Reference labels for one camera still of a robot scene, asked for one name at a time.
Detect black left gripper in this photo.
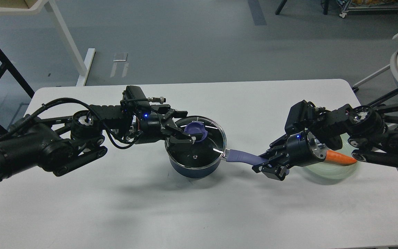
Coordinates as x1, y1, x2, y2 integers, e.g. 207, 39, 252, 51
135, 110, 196, 144

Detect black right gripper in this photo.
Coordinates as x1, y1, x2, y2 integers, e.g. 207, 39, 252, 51
252, 131, 327, 181

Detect glass lid with purple knob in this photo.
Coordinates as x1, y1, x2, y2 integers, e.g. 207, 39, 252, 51
165, 115, 227, 169

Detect blue saucepan with handle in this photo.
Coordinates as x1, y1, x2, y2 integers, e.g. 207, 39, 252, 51
165, 115, 289, 179

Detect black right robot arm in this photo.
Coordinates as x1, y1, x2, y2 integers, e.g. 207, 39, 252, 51
252, 88, 398, 181

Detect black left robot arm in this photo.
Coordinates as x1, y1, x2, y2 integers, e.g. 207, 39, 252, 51
0, 98, 205, 182

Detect translucent green plate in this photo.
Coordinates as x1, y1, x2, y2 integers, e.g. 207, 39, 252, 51
303, 133, 359, 180

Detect orange toy carrot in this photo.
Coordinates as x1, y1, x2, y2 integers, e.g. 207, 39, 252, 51
324, 150, 357, 166

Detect wheeled metal cart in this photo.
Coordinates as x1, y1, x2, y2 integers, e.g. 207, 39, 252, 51
338, 0, 398, 18

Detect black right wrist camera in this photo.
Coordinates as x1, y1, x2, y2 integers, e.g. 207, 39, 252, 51
284, 100, 318, 135

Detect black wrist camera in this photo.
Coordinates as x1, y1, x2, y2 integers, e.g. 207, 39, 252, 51
284, 100, 318, 135
120, 85, 166, 109

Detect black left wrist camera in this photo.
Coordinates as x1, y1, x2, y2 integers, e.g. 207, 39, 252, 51
120, 85, 166, 109

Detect white table frame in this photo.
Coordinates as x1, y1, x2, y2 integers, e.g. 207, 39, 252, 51
0, 0, 97, 86

